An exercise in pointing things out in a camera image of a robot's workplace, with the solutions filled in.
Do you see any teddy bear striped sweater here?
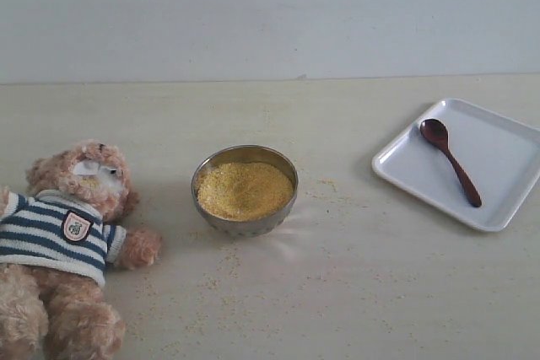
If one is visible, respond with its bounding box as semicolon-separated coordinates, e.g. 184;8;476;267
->
1;140;162;359

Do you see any steel bowl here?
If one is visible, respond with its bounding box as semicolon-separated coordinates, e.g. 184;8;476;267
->
191;144;299;237

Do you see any yellow-brown granular powder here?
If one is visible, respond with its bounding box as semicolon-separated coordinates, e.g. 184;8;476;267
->
197;162;294;222

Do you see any dark red wooden spoon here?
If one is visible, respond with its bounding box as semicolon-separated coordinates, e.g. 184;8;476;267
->
419;118;483;208

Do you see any white square plastic tray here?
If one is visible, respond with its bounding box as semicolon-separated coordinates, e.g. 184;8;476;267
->
372;98;539;233

